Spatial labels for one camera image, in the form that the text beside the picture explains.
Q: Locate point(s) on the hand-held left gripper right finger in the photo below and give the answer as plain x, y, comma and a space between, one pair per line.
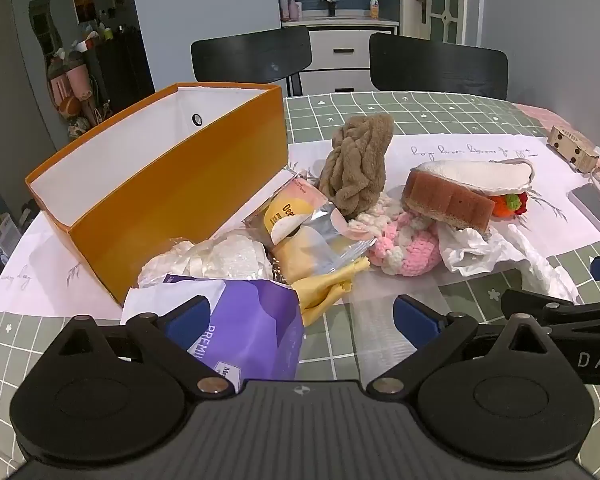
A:
417, 317

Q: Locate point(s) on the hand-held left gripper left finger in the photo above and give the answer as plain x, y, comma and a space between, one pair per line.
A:
187, 317

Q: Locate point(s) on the pink white knitted hat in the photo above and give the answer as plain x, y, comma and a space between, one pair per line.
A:
405, 252

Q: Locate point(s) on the white item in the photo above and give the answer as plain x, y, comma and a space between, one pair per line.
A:
220, 257

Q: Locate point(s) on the yellow cleaning cloth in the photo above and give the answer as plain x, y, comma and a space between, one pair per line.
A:
325, 290

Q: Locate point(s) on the crochet orange with red berries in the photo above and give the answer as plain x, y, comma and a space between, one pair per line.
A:
505, 206

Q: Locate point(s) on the orange storage box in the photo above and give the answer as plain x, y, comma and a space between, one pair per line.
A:
180, 200

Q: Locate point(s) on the purple tissue packet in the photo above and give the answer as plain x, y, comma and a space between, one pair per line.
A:
250, 325

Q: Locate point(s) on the grey tablet pad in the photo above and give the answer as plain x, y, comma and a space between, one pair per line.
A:
587, 200

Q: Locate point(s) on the crumpled white plastic bag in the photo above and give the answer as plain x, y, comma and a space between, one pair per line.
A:
480, 250

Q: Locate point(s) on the brown sponge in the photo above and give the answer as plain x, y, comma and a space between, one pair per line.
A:
450, 202

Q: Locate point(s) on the wooden box with holes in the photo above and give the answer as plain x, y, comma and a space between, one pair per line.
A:
575, 147

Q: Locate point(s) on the yellow bread snack packet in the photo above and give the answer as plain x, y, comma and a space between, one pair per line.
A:
300, 230

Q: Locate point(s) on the pink table cloth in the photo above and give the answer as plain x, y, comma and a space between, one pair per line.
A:
555, 120

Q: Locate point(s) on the brown plush towel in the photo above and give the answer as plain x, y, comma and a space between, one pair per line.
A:
355, 170

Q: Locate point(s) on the printed white table mat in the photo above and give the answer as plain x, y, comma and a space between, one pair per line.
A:
460, 147

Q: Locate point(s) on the black chair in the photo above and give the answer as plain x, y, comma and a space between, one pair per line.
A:
250, 55
435, 67

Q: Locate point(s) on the black tall cabinet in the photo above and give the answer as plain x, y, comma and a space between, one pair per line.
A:
120, 75

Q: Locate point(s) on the hanging pink storage bags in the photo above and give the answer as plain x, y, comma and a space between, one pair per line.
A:
72, 90

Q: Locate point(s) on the white sink cabinet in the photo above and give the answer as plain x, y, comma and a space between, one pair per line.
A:
340, 40

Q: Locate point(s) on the white glass panel door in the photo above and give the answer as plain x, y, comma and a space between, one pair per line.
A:
450, 0

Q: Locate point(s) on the orange bottle green cap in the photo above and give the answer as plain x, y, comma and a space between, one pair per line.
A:
374, 7

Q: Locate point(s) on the black faucet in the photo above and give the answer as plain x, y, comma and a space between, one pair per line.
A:
331, 7

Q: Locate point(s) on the tall pale pink bottle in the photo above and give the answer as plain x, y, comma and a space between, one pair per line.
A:
284, 7

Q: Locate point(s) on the short pink bottle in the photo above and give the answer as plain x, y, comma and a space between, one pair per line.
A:
296, 10

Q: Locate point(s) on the curved wall mirror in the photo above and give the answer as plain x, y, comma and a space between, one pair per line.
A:
45, 25

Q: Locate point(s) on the dark orange wall picture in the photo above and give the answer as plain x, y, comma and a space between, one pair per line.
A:
84, 7

